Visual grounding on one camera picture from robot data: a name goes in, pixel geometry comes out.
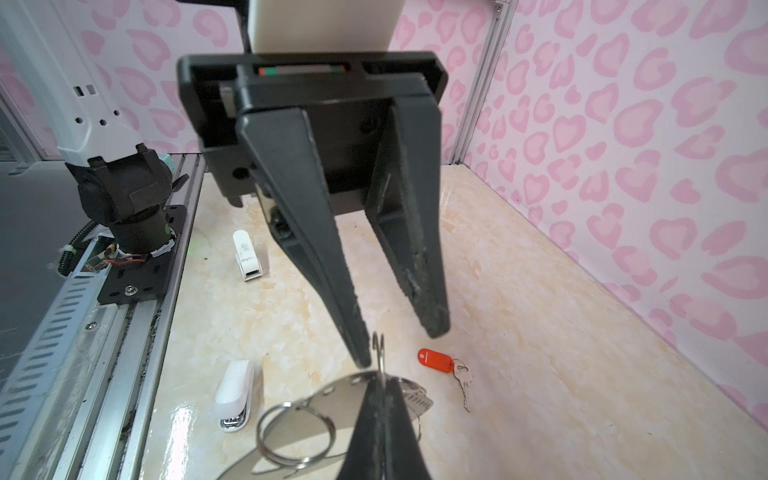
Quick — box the right white key tag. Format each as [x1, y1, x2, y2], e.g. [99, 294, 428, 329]
[214, 360, 254, 433]

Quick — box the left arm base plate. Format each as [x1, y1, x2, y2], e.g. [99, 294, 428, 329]
[98, 205, 187, 305]

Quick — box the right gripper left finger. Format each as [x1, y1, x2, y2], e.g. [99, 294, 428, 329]
[337, 374, 386, 480]

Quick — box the white key tag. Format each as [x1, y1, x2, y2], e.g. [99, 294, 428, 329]
[232, 230, 264, 282]
[214, 360, 254, 433]

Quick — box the left white key tag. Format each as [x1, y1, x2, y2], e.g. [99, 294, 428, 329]
[232, 230, 264, 282]

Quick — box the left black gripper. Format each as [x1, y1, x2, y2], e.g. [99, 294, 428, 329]
[176, 51, 450, 368]

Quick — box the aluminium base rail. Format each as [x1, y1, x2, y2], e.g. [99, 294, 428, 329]
[1, 154, 206, 479]

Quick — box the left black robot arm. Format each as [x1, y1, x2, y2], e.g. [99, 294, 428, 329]
[1, 1, 450, 368]

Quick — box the silver carabiner keyring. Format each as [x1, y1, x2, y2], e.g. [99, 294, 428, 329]
[220, 333, 433, 479]

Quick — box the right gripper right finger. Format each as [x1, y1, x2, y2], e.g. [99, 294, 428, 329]
[383, 377, 431, 480]

